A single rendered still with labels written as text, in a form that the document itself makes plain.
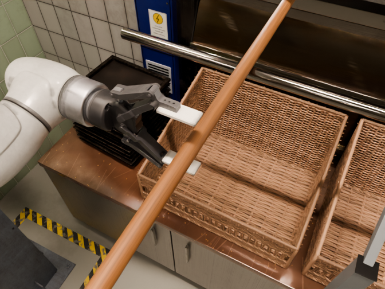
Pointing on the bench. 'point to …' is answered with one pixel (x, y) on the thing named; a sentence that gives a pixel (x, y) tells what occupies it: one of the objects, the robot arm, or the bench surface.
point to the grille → (160, 71)
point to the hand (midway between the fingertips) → (192, 144)
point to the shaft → (181, 161)
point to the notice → (158, 24)
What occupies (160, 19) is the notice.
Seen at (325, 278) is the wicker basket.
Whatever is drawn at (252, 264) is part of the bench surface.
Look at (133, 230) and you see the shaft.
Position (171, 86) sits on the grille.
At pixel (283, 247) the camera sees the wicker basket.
